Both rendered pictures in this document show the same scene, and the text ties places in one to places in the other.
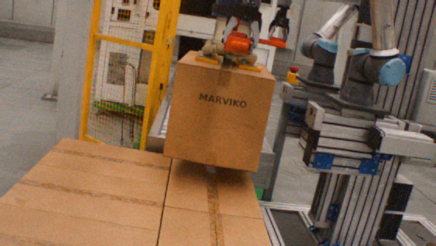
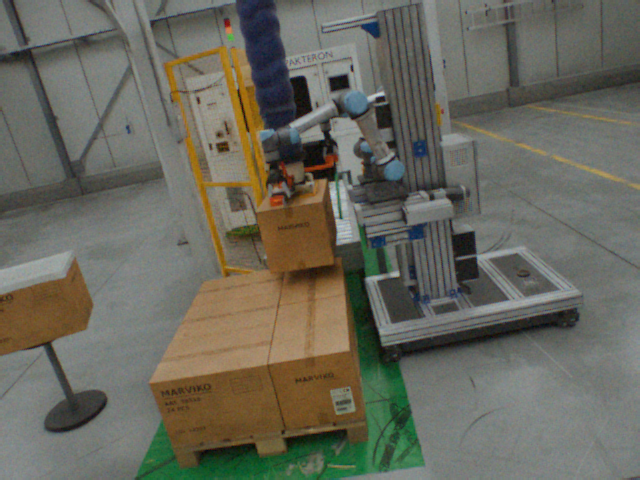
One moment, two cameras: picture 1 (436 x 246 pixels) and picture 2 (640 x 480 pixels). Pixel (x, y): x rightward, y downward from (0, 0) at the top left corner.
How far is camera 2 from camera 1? 1.35 m
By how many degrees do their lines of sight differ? 9
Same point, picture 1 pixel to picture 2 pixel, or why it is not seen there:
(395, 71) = (394, 170)
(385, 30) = (376, 146)
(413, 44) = (423, 130)
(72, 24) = (178, 188)
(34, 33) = (144, 173)
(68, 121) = (205, 263)
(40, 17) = (144, 154)
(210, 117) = (290, 239)
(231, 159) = (314, 260)
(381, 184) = (441, 240)
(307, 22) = not seen: hidden behind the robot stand
